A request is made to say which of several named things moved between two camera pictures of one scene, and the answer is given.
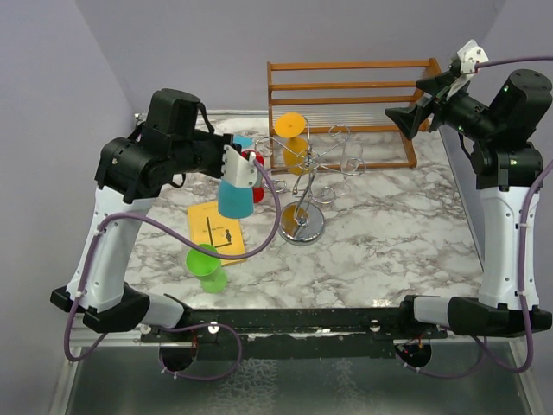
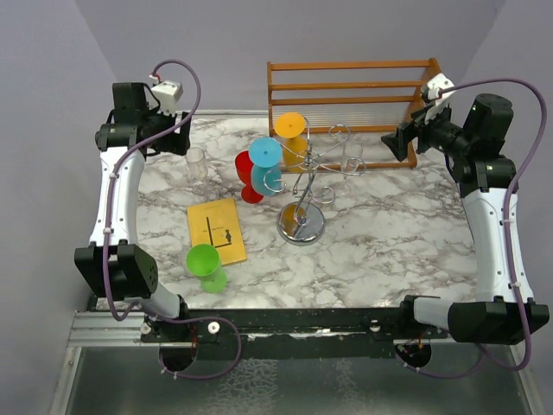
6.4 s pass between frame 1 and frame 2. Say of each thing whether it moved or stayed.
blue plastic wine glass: moved
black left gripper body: moved
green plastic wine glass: stayed
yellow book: stayed
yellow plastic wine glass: stayed
